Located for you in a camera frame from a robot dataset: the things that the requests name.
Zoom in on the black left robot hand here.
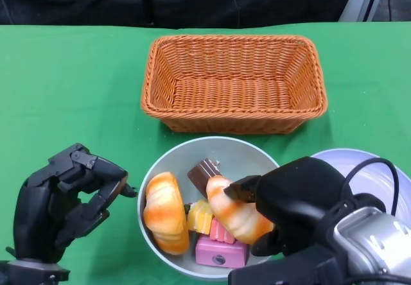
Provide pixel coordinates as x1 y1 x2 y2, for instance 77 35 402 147
12 142 139 263

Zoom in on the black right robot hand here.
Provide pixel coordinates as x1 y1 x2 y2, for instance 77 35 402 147
223 156 354 257

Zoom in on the orange striped bread roll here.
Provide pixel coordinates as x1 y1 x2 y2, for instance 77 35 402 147
143 171 191 255
205 175 277 244

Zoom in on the grey-green bowl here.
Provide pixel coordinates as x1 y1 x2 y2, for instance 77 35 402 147
137 136 282 281

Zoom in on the brown chocolate cake bar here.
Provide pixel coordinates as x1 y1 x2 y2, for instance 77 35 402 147
188 159 223 193

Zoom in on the lavender plate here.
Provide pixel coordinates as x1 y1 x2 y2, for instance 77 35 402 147
310 148 411 209

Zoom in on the pink rectangular cake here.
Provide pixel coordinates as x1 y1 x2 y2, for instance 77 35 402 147
195 236 250 269

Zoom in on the orange wicker basket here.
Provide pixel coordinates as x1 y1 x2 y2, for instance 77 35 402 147
141 34 328 135

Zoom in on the green tablecloth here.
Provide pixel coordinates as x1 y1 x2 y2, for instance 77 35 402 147
0 20 411 285

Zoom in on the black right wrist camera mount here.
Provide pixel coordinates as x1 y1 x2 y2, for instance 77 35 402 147
227 254 351 285

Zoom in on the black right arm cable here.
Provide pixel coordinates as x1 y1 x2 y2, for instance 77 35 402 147
342 157 401 217

